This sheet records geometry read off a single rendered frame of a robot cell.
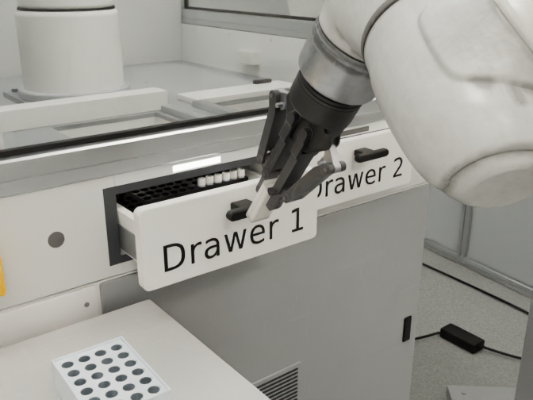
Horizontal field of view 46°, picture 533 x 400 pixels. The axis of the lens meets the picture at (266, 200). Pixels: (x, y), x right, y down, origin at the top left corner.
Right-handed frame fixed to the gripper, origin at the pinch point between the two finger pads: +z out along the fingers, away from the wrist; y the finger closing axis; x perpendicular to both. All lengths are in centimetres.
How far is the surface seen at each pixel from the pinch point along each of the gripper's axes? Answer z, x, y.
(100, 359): 10.6, 23.7, -8.1
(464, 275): 121, -164, 10
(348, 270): 30.8, -32.1, -1.6
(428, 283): 123, -146, 14
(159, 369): 12.9, 17.3, -11.1
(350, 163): 11.7, -29.4, 9.6
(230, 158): 8.9, -5.7, 13.8
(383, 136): 9.0, -37.4, 11.5
